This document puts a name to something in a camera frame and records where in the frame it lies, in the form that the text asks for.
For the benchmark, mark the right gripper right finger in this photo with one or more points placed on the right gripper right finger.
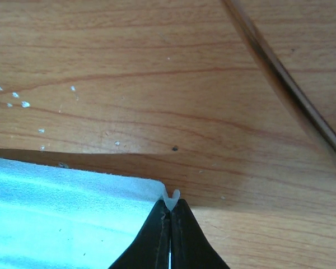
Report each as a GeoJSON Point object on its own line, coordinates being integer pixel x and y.
{"type": "Point", "coordinates": [189, 246]}

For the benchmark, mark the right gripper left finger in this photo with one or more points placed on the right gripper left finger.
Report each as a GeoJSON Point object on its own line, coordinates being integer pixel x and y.
{"type": "Point", "coordinates": [151, 246]}

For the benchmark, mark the light blue square mat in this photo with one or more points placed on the light blue square mat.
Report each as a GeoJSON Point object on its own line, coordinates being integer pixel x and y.
{"type": "Point", "coordinates": [53, 217]}

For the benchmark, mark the brown sunglasses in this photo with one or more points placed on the brown sunglasses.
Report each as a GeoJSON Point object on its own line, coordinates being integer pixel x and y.
{"type": "Point", "coordinates": [288, 91]}

